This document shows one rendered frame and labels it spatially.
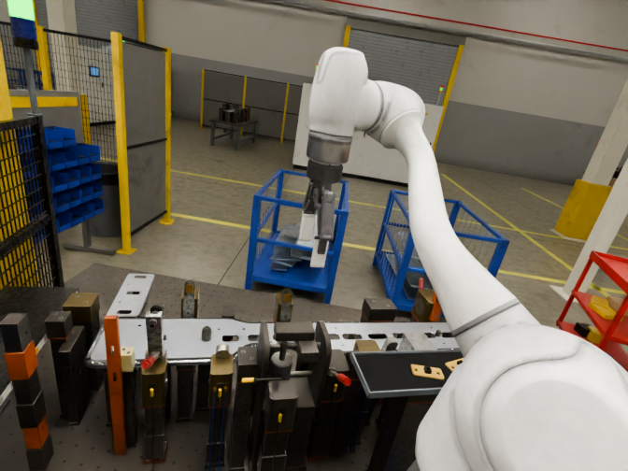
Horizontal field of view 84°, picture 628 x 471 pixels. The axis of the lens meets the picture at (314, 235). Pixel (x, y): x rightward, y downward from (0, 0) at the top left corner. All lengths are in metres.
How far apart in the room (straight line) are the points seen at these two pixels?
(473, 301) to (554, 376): 0.24
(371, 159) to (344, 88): 8.25
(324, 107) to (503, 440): 0.57
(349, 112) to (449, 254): 0.33
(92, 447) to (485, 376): 1.26
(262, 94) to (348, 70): 12.35
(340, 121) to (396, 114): 0.13
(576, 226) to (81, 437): 7.97
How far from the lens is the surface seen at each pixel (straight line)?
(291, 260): 3.35
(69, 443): 1.44
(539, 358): 0.30
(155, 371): 1.07
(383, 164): 8.98
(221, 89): 13.39
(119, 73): 3.64
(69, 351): 1.27
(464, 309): 0.51
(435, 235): 0.55
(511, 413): 0.29
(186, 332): 1.27
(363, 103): 0.71
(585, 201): 8.16
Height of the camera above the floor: 1.79
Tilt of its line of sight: 22 degrees down
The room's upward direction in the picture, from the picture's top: 10 degrees clockwise
